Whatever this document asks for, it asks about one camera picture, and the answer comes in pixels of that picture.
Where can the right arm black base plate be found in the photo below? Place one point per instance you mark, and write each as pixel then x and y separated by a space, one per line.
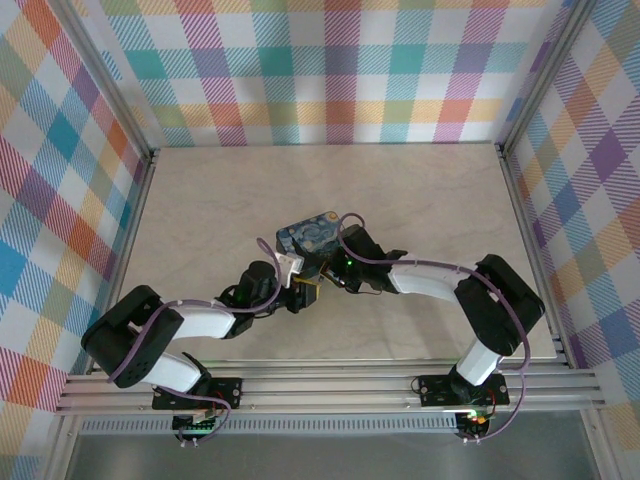
pixel 435 390

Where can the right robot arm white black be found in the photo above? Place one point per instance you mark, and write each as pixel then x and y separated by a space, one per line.
pixel 425 280

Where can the aluminium frame corner post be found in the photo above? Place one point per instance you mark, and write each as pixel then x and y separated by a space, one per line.
pixel 112 85
pixel 545 75

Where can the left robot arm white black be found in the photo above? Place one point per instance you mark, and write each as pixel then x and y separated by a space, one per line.
pixel 205 322

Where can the right controller circuit board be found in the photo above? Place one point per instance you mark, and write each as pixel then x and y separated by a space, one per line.
pixel 475 422

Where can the left controller circuit board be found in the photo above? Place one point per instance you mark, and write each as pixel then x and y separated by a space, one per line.
pixel 197 422

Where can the starry night painted tin box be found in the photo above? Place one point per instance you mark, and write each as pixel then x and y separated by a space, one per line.
pixel 310 235

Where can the aluminium side rail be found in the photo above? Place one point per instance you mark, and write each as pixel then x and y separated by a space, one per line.
pixel 525 225
pixel 141 195

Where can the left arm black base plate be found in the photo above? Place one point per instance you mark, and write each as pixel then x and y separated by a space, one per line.
pixel 225 392

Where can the controller circuit board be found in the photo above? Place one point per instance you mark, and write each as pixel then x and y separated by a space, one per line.
pixel 475 422
pixel 197 422

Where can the aluminium front rail bundle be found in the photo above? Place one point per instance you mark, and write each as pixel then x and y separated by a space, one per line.
pixel 325 387

